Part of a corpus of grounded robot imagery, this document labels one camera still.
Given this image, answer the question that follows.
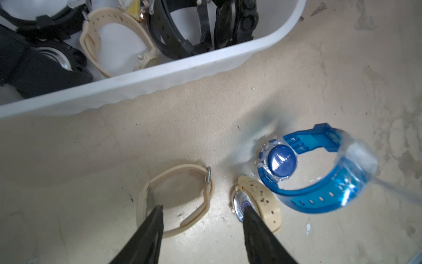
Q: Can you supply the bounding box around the small black round watch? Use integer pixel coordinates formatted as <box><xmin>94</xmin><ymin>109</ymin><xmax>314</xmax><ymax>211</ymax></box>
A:
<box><xmin>147</xmin><ymin>0</ymin><xmax>259</xmax><ymax>60</ymax></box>

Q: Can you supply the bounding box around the black chunky digital watch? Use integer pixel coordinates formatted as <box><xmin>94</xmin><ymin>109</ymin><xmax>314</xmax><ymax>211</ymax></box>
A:
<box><xmin>1</xmin><ymin>25</ymin><xmax>93</xmax><ymax>99</ymax></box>

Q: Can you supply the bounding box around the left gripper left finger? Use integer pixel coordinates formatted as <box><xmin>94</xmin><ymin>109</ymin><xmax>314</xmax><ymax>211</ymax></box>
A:
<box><xmin>110</xmin><ymin>205</ymin><xmax>164</xmax><ymax>264</ymax></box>

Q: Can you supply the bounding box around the blue transparent watch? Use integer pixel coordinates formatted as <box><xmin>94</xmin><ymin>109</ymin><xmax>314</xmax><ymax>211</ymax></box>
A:
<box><xmin>257</xmin><ymin>123</ymin><xmax>379</xmax><ymax>214</ymax></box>

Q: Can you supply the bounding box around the white plastic storage box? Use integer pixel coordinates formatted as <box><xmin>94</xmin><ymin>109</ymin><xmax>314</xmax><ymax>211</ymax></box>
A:
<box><xmin>1</xmin><ymin>1</ymin><xmax>306</xmax><ymax>119</ymax></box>

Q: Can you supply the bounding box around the black rugged watch thin strap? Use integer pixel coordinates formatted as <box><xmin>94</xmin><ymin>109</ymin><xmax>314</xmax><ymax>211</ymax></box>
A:
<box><xmin>0</xmin><ymin>0</ymin><xmax>91</xmax><ymax>40</ymax></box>

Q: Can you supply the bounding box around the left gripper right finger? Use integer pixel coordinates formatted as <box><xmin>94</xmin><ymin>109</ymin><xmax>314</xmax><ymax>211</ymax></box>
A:
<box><xmin>243</xmin><ymin>206</ymin><xmax>297</xmax><ymax>264</ymax></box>

